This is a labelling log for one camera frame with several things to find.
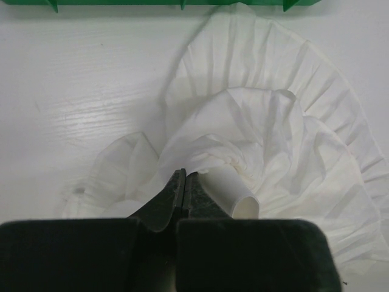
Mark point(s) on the white pleated skirt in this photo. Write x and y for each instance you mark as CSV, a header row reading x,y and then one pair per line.
x,y
271,127

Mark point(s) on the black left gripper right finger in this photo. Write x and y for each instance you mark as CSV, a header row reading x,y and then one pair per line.
x,y
218,253

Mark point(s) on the green plastic bin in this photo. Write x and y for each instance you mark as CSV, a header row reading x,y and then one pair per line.
x,y
54,4

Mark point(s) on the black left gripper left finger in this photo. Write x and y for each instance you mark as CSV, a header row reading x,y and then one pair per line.
x,y
135,253

